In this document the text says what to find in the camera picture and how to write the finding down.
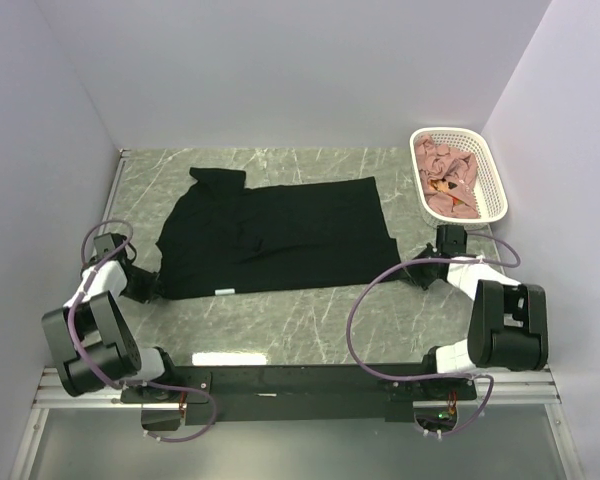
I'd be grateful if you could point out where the black t shirt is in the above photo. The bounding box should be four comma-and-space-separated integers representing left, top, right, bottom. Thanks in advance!
156, 167, 400, 300

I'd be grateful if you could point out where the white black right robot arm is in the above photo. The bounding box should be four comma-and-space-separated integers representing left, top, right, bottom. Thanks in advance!
403, 225, 549, 399

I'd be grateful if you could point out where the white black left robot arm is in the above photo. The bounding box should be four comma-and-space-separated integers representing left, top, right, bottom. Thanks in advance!
41, 233, 180, 402

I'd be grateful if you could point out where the white perforated plastic basket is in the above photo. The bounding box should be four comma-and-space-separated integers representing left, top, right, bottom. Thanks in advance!
410, 127, 508, 230

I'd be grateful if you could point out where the pink t shirt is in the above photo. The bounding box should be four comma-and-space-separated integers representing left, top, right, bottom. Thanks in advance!
414, 134, 479, 219

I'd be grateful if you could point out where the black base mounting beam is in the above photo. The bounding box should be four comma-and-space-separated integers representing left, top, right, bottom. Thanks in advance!
119, 363, 476, 426

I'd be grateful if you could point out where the aluminium extrusion rail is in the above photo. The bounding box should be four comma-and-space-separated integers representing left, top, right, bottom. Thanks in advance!
33, 368, 562, 409

